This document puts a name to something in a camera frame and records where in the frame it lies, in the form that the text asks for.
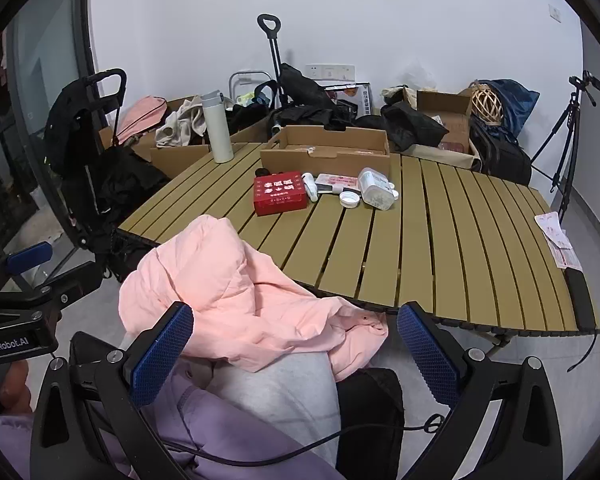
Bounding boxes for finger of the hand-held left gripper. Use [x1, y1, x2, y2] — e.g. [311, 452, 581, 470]
[0, 241, 54, 288]
[0, 260, 105, 313]

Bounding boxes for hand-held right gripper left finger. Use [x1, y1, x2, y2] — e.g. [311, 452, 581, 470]
[30, 301, 196, 480]

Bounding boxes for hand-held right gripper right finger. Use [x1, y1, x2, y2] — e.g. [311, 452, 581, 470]
[396, 301, 566, 480]

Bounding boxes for clear cotton swab box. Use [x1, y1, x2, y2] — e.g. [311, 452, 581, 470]
[357, 167, 398, 211]

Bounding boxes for red box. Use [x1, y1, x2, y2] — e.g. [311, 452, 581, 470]
[253, 172, 309, 217]

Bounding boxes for small white bottle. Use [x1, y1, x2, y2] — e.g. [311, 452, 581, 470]
[301, 172, 321, 202]

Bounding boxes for shallow cardboard box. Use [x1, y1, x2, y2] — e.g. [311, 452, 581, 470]
[259, 125, 392, 181]

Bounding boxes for person's left forearm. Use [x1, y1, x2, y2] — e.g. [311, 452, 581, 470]
[0, 410, 35, 480]

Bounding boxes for person's left hand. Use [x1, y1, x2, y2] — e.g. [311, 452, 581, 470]
[0, 360, 32, 415]

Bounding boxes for black backpack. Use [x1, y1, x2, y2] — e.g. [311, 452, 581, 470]
[337, 367, 406, 480]

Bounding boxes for person's purple jacket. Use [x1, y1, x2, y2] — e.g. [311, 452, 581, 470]
[97, 360, 343, 480]

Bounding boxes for pink jacket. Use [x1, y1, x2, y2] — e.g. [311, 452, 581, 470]
[119, 215, 390, 373]

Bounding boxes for person's grey trousers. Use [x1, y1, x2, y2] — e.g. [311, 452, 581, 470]
[207, 347, 343, 466]

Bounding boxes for black jacket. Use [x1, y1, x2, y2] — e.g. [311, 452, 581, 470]
[87, 145, 172, 241]

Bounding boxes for black folding cart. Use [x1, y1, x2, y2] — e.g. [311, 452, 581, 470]
[45, 69, 131, 281]

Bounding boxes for black rectangular pouch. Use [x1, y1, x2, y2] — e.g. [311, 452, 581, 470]
[564, 267, 597, 331]

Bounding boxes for large cardboard box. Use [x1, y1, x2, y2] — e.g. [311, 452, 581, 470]
[100, 96, 281, 181]

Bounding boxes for pink bag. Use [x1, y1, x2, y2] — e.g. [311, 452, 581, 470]
[116, 96, 168, 145]

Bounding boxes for black framed glass door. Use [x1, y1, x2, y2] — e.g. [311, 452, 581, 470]
[0, 0, 111, 281]

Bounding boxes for beige cloth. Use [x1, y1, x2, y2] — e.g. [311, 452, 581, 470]
[155, 95, 208, 150]

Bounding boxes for pink flat packet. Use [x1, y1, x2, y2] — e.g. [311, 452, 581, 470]
[316, 172, 361, 195]

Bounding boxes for beige canvas sheet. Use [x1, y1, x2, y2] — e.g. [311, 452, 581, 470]
[405, 144, 481, 171]

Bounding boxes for black suitcase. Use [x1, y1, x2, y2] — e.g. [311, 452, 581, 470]
[470, 120, 533, 186]

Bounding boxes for black clothes pile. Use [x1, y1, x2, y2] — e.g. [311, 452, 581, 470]
[355, 101, 451, 153]

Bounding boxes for open cardboard box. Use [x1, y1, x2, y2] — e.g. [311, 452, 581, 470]
[415, 87, 476, 156]

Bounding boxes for white folding rack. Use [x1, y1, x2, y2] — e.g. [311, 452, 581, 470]
[228, 71, 276, 106]

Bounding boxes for beige tote bag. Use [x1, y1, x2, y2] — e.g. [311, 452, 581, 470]
[382, 86, 416, 108]

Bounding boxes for printed appliance box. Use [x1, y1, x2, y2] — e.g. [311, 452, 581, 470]
[325, 82, 372, 116]

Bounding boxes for black tripod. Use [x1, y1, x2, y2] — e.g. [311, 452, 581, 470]
[530, 71, 600, 211]

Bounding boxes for black trolley bag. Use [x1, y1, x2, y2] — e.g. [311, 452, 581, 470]
[275, 62, 351, 126]

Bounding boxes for black strap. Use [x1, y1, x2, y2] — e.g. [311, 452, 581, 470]
[567, 331, 600, 372]

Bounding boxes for black cable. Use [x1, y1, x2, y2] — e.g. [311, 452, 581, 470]
[162, 412, 446, 461]

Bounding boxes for white cylindrical post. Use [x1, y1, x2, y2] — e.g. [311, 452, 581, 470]
[201, 89, 235, 164]

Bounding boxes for white wall socket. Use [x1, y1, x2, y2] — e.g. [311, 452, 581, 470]
[305, 64, 356, 81]

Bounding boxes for black trolley handle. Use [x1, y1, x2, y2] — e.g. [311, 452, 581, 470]
[256, 14, 287, 106]

